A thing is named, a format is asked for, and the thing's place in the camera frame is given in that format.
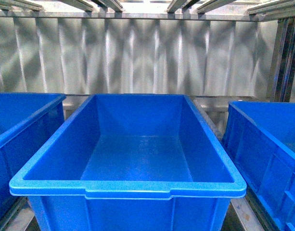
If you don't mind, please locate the blue bin with buttons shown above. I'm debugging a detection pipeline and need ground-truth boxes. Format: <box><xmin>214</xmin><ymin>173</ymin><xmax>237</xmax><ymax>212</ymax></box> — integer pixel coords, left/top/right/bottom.
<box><xmin>0</xmin><ymin>93</ymin><xmax>66</xmax><ymax>220</ymax></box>

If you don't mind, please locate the empty blue middle bin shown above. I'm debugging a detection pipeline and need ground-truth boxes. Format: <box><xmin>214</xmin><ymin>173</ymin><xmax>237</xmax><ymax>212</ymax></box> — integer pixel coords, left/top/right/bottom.
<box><xmin>9</xmin><ymin>94</ymin><xmax>246</xmax><ymax>231</ymax></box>

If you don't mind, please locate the blue bin at right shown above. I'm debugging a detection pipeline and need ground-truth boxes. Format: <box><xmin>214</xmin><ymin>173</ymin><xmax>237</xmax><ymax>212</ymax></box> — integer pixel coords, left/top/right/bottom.
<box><xmin>222</xmin><ymin>101</ymin><xmax>295</xmax><ymax>231</ymax></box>

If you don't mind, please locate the metal rack upright post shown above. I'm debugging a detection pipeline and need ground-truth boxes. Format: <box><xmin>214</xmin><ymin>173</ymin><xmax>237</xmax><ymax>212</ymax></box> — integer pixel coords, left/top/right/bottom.
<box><xmin>269</xmin><ymin>17</ymin><xmax>295</xmax><ymax>102</ymax></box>

